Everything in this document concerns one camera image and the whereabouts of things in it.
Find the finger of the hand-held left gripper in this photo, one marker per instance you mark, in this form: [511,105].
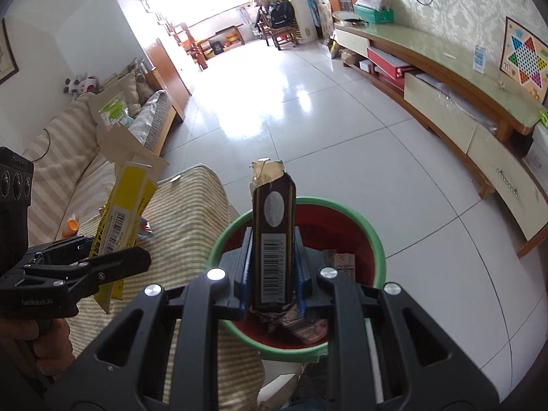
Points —
[120,263]
[60,250]

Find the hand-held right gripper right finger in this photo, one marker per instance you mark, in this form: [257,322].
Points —
[301,295]

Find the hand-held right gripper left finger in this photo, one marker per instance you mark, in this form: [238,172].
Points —
[245,282]

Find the dark brown barcode box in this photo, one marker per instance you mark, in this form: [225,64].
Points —
[272,261]

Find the pink snack box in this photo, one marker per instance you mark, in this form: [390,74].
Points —
[340,262]

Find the long yellow carton box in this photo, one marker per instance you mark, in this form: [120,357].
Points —
[128,197]

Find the red bin green rim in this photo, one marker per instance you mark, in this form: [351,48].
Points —
[329,227]

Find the person's left hand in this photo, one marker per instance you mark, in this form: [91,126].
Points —
[58,346]

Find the orange cup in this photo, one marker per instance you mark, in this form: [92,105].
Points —
[70,227]

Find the beige striped sofa cover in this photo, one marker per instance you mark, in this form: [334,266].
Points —
[64,158]

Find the person's trouser leg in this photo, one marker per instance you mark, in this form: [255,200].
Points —
[310,389]

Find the black and white plush toy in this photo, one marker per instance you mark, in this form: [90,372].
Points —
[81,85]

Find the green snack bag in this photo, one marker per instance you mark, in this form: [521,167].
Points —
[115,111]

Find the framed plant picture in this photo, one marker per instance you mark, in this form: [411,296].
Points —
[6,51]

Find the sofa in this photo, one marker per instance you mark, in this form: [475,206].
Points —
[165,124]

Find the beige cushion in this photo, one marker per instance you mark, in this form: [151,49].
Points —
[130,87]

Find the brown wooden cabinet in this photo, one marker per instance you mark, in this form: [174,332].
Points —
[169,72]

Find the red-brown wooden furniture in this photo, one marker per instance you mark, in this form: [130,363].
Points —
[195,47]

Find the red flat box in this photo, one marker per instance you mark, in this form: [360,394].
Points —
[387,64]

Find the bags beside cabinet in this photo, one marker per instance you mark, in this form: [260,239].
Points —
[334,47]

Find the wooden chairs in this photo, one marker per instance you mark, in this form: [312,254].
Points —
[284,34]

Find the long television cabinet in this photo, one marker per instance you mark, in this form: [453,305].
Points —
[449,72]

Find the black backpack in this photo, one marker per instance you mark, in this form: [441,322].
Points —
[280,10]

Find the white cardboard box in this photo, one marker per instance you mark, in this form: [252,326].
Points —
[539,150]

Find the round plate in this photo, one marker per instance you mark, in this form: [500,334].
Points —
[351,18]

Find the green box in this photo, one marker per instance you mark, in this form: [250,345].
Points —
[374,16]

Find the blue white card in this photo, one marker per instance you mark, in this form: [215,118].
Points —
[479,58]

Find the small green object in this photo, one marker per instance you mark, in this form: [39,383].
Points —
[543,116]

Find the star checkers board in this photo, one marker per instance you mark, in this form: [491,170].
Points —
[526,60]

